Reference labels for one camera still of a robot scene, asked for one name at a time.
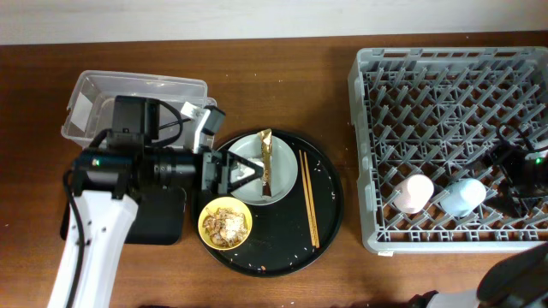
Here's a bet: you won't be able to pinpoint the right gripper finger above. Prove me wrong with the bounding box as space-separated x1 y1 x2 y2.
487 195 530 218
466 157 496 171

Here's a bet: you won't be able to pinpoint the gold snack wrapper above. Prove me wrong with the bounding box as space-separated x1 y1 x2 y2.
258 128 272 198

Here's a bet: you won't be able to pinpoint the black rectangular tray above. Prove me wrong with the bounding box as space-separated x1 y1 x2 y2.
59 184 186 248

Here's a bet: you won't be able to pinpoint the right wooden chopstick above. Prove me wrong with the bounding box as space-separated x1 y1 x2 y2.
302 152 320 248

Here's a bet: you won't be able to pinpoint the clear plastic bin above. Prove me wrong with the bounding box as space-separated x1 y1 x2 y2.
61 70 217 149

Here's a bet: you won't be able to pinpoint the grey plate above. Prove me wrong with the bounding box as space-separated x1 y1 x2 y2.
229 133 298 206

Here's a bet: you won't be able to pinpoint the wooden chopstick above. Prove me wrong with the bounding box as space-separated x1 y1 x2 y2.
302 152 320 248
299 150 316 247

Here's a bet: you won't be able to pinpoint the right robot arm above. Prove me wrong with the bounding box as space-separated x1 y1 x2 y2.
405 122 547 308

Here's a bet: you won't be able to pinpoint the crumpled white tissue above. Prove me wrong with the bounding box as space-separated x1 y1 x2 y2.
233 157 264 181

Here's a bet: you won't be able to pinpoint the grey dishwasher rack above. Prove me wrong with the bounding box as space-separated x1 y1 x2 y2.
348 47 547 255

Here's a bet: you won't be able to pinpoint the round black tray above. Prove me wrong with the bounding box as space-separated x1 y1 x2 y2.
206 130 344 277

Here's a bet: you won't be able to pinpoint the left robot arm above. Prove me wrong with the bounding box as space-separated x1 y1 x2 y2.
48 95 265 307

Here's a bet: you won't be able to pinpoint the food scraps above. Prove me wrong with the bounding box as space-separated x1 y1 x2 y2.
202 208 250 248

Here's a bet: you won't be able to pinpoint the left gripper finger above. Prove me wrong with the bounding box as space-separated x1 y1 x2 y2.
227 171 263 193
230 152 264 173

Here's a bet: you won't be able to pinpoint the pink cup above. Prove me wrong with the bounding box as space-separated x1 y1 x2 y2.
393 174 434 214

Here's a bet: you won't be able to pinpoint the yellow bowl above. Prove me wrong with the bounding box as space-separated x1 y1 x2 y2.
198 197 253 251

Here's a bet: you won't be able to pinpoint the light blue cup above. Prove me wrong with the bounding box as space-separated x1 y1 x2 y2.
440 178 486 217

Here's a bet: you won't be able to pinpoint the left wooden chopstick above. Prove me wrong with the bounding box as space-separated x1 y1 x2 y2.
299 150 316 247

